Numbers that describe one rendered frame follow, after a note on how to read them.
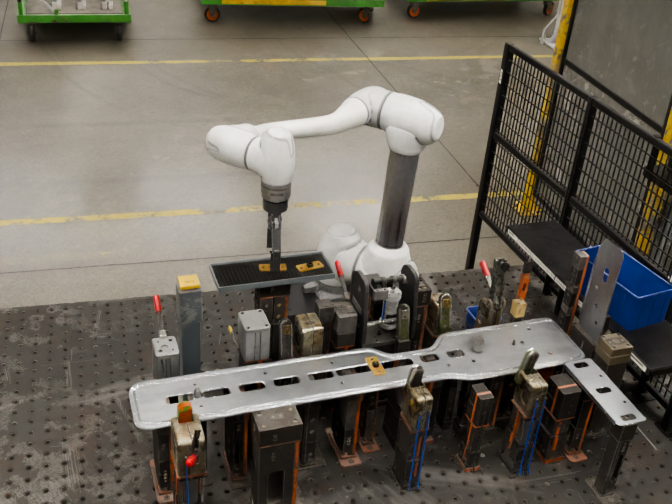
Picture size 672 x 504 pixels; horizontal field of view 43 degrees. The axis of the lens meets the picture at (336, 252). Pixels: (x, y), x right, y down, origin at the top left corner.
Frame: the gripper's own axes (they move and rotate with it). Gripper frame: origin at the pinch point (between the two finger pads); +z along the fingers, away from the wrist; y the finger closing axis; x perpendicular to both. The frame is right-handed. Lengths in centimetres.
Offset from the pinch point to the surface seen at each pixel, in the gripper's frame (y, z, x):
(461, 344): 21, 20, 58
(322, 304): 11.5, 10.7, 14.5
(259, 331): 24.7, 10.5, -5.6
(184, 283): 7.9, 4.5, -26.9
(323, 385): 37.7, 20.5, 12.1
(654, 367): 39, 17, 113
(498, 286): 7, 9, 72
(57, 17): -566, 95, -146
